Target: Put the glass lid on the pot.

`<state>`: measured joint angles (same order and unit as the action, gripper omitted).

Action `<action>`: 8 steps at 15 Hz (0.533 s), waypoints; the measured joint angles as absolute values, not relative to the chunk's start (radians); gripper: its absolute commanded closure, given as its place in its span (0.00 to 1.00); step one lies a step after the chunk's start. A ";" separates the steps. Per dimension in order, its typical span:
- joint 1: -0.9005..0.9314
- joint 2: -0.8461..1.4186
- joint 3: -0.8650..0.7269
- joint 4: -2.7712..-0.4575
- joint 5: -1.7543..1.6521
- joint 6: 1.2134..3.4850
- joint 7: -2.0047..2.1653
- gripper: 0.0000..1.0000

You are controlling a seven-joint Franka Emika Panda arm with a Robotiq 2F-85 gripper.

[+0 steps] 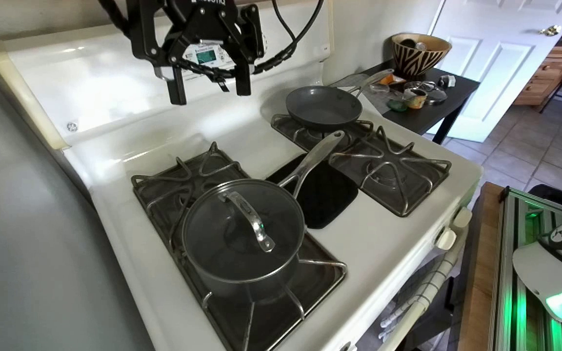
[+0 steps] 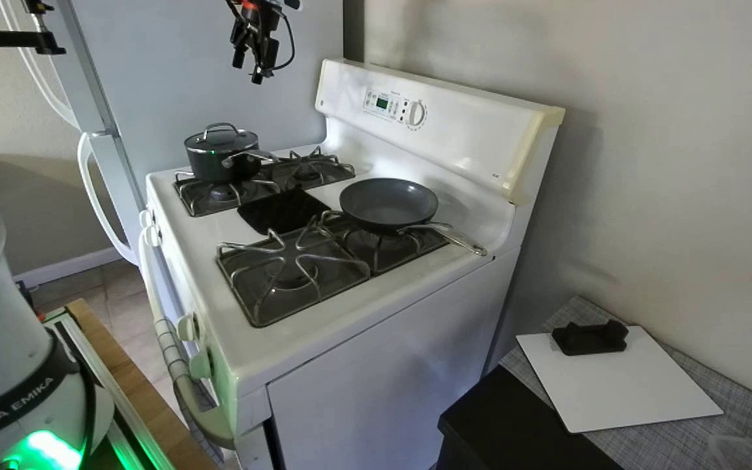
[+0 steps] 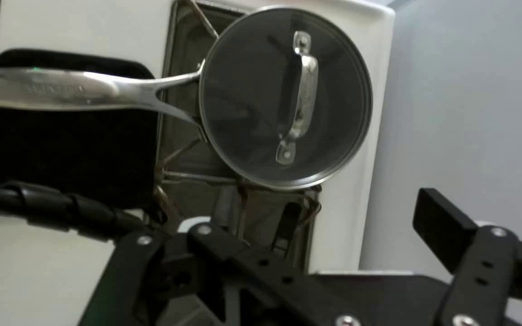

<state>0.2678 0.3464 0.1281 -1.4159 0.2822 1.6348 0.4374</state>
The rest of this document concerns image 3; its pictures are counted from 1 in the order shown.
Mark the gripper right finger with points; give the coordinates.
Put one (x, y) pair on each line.
(483, 267)

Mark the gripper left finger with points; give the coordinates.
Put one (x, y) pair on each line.
(224, 258)

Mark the stove burner with metal grate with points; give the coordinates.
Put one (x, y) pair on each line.
(184, 145)

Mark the white stove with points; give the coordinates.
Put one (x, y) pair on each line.
(347, 217)

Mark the black square plate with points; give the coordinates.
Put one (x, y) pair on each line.
(61, 154)

